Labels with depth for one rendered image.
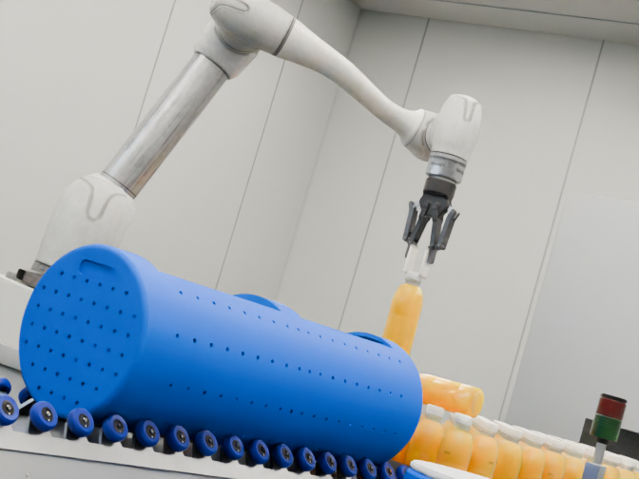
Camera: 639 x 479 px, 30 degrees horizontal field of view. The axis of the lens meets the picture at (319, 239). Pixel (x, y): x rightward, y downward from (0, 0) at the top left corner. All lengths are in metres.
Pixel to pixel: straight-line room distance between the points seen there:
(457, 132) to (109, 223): 0.84
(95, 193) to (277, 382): 0.72
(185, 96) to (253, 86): 4.16
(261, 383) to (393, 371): 0.45
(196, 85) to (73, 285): 1.00
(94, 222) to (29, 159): 3.08
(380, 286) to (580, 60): 1.81
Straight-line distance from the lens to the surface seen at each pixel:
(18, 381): 2.51
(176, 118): 2.85
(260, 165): 7.20
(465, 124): 2.84
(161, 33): 6.26
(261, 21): 2.74
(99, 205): 2.60
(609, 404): 2.82
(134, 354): 1.85
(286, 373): 2.13
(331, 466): 2.37
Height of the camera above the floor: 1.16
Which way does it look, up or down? 5 degrees up
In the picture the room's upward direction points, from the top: 16 degrees clockwise
